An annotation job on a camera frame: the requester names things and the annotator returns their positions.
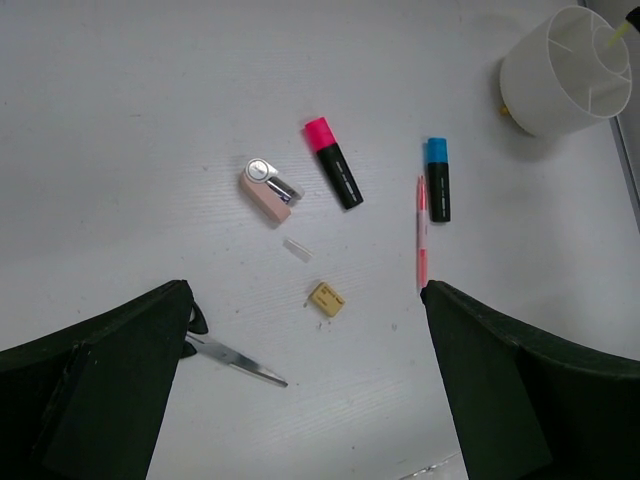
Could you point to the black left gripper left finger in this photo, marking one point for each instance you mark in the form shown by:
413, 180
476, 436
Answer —
88, 401

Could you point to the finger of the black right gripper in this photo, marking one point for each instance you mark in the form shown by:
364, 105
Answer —
632, 19

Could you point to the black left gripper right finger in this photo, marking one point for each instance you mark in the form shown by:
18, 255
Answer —
528, 404

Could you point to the yellow pen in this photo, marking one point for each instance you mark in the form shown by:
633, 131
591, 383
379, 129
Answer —
619, 33

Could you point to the white round divided container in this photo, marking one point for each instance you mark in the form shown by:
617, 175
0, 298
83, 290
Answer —
565, 76

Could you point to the red pink pen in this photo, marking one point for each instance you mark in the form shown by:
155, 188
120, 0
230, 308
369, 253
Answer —
421, 241

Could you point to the yellow eraser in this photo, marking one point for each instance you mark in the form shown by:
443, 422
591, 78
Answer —
326, 299

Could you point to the blue cap black highlighter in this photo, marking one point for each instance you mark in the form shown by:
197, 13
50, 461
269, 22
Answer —
437, 168

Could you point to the small clear plastic piece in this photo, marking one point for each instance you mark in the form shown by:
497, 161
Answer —
298, 250

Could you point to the pink cap black highlighter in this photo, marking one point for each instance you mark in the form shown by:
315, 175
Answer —
327, 151

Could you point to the black handled scissors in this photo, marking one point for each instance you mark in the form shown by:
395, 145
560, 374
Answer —
199, 341

